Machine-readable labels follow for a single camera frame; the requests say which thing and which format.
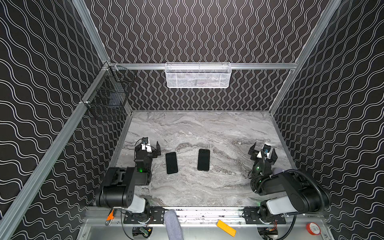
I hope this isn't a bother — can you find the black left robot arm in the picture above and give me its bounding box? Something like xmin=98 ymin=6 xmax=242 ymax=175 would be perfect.
xmin=95 ymin=138 xmax=162 ymax=214

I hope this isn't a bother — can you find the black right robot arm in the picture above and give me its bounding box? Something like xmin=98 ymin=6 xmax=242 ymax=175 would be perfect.
xmin=248 ymin=144 xmax=331 ymax=224

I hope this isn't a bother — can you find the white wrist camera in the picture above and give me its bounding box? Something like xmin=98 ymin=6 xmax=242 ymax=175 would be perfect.
xmin=260 ymin=144 xmax=272 ymax=159
xmin=141 ymin=137 xmax=152 ymax=153

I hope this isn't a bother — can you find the black wire mesh basket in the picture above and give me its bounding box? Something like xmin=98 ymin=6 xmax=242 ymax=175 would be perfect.
xmin=85 ymin=66 xmax=137 ymax=122

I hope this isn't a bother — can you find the blue phone black screen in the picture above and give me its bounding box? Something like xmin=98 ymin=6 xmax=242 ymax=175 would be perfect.
xmin=166 ymin=152 xmax=179 ymax=175

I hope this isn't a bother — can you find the grey cloth front rail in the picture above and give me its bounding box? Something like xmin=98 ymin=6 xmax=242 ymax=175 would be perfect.
xmin=164 ymin=210 xmax=184 ymax=240

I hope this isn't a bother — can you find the orange handled tool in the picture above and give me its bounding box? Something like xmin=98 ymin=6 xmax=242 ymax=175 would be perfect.
xmin=105 ymin=209 xmax=115 ymax=226

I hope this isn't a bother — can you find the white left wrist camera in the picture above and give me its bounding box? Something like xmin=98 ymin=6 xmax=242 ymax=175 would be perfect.
xmin=141 ymin=137 xmax=152 ymax=153

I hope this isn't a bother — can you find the grey cloth right side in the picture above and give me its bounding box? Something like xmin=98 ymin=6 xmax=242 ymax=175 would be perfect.
xmin=272 ymin=168 xmax=285 ymax=175

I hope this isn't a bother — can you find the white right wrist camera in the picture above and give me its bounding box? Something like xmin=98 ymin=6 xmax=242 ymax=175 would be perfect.
xmin=260 ymin=144 xmax=272 ymax=159

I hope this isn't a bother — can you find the red tape roll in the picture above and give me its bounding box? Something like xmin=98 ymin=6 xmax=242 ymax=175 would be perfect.
xmin=306 ymin=222 xmax=321 ymax=236

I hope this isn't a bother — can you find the white wire mesh basket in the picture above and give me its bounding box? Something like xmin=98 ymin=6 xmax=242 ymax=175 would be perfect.
xmin=165 ymin=62 xmax=232 ymax=89

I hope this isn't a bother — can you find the yellow plastic piece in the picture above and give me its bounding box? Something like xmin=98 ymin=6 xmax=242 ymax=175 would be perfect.
xmin=217 ymin=220 xmax=237 ymax=237

